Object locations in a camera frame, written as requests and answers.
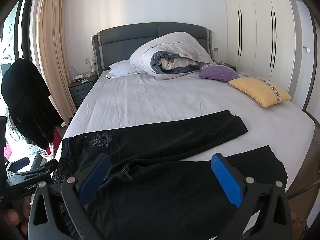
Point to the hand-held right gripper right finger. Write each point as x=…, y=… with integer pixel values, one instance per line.
x=226, y=182

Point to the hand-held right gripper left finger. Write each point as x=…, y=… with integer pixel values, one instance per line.
x=95, y=180

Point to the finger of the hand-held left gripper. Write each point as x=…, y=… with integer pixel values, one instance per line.
x=17, y=163
x=47, y=168

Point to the black pants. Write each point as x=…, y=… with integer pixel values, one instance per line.
x=162, y=140

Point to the person's left hand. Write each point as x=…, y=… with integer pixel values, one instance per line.
x=12, y=217

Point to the black hanging jacket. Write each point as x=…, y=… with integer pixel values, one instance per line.
x=25, y=100

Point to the dark grey nightstand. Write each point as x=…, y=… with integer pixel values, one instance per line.
x=80, y=92
x=228, y=66

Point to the yellow pillow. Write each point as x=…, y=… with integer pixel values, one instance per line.
x=255, y=90

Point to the bed with white sheet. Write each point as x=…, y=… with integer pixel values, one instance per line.
x=150, y=100

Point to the purple pillow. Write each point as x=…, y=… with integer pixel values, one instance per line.
x=217, y=72

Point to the white pillow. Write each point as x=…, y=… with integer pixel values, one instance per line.
x=122, y=68

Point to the beige curtain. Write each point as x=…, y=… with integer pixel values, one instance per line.
x=52, y=42

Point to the glass balcony door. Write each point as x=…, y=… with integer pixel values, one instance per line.
x=25, y=30

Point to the dark grey padded headboard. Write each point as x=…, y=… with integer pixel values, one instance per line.
x=125, y=45

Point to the white wardrobe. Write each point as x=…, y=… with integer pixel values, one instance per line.
x=255, y=42

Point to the white and grey duvet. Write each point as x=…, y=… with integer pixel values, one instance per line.
x=175, y=45

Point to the white wall switch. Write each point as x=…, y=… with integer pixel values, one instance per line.
x=306, y=49

